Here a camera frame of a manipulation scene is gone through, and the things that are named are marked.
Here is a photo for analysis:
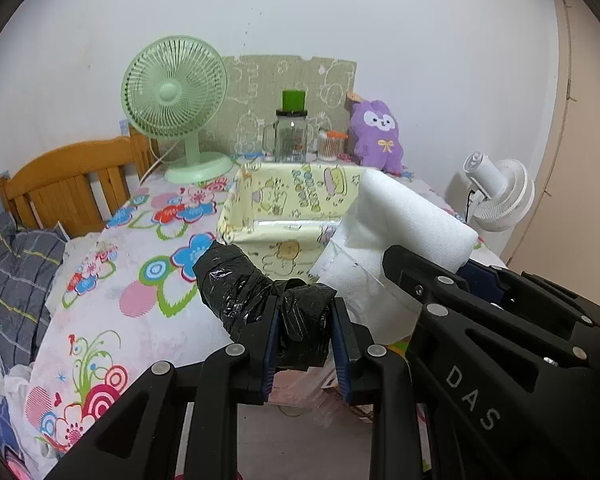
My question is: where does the white paper towel roll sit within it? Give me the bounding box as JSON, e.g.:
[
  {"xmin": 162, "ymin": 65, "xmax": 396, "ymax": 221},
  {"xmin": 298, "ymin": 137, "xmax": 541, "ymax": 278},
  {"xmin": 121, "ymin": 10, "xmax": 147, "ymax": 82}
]
[{"xmin": 310, "ymin": 169, "xmax": 478, "ymax": 344}]

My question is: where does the white desk fan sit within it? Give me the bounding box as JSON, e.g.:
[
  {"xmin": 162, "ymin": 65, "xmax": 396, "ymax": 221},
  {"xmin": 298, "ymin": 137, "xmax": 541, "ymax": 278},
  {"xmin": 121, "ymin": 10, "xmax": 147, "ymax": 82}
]
[{"xmin": 463, "ymin": 152, "xmax": 535, "ymax": 232}]

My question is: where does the green cup on jar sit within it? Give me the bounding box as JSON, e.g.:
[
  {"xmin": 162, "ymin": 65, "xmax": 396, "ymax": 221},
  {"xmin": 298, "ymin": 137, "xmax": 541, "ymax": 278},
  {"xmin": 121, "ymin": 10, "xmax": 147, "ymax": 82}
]
[{"xmin": 282, "ymin": 89, "xmax": 306, "ymax": 113}]

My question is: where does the floral tablecloth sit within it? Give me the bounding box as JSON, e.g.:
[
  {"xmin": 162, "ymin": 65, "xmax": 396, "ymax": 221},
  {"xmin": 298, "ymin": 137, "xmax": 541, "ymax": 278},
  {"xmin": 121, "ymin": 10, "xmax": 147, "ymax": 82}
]
[{"xmin": 23, "ymin": 152, "xmax": 506, "ymax": 480}]

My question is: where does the cotton swab jar orange lid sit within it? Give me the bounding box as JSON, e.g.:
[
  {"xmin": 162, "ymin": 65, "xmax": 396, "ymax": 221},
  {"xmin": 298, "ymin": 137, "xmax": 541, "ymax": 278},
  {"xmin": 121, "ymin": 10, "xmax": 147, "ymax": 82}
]
[{"xmin": 317, "ymin": 130, "xmax": 349, "ymax": 162}]

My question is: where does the wooden bed headboard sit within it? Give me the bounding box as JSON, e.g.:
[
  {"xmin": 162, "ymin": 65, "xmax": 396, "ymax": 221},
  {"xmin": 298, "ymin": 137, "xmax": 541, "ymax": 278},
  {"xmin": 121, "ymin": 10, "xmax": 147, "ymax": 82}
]
[{"xmin": 0, "ymin": 129, "xmax": 157, "ymax": 236}]

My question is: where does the glass mason jar mug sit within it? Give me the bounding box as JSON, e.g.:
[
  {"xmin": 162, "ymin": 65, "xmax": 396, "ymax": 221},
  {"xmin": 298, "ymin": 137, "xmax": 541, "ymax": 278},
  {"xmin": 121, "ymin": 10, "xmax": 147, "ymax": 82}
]
[{"xmin": 262, "ymin": 110, "xmax": 309, "ymax": 164}]

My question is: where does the green desk fan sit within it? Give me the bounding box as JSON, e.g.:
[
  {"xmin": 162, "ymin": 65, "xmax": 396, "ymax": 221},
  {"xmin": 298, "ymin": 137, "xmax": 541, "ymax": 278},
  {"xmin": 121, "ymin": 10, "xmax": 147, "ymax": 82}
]
[{"xmin": 121, "ymin": 36, "xmax": 233, "ymax": 184}]

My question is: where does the grey plaid pillow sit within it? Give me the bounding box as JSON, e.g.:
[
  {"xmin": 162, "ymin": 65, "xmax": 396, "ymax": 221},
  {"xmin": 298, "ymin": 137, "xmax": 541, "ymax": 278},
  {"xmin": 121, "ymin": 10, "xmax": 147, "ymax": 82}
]
[{"xmin": 0, "ymin": 211, "xmax": 68, "ymax": 372}]

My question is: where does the yellow cartoon fabric storage box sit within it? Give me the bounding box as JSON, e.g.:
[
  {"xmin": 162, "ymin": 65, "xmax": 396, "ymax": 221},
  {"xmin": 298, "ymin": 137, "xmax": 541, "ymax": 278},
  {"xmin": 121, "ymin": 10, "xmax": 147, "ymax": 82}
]
[{"xmin": 218, "ymin": 162, "xmax": 365, "ymax": 280}]

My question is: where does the purple plush bunny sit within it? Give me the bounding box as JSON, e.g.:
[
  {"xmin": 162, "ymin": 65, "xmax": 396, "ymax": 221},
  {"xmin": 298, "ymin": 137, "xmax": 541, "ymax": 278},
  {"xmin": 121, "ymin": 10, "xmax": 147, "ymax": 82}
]
[{"xmin": 349, "ymin": 100, "xmax": 404, "ymax": 174}]

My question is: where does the black plastic bag bundle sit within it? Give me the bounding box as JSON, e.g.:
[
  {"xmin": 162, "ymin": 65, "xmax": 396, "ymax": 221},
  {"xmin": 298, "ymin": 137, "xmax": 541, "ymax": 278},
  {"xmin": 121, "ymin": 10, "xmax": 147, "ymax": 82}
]
[{"xmin": 193, "ymin": 242, "xmax": 336, "ymax": 370}]

